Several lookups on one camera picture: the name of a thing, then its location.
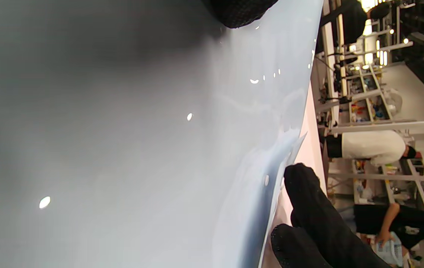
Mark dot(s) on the person's right hand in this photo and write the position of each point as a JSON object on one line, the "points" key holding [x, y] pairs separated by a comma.
{"points": [[316, 223]]}

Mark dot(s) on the person's left hand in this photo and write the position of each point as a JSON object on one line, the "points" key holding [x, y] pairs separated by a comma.
{"points": [[239, 13]]}

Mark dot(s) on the white paper sheet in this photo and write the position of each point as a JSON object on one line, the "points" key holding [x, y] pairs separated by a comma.
{"points": [[312, 149]]}

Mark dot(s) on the blue plastic snap folder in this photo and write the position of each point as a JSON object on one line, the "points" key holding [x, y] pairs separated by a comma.
{"points": [[234, 149]]}

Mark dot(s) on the blue and white packet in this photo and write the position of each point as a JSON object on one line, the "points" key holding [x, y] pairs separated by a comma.
{"points": [[390, 249]]}

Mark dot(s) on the row of ceiling light strips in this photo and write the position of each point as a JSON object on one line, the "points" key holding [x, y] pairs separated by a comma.
{"points": [[367, 3]]}

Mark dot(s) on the white shelving rack with items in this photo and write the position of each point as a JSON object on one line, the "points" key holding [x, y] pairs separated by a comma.
{"points": [[372, 108]]}

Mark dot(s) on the white metal post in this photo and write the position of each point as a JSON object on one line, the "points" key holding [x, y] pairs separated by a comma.
{"points": [[390, 125]]}

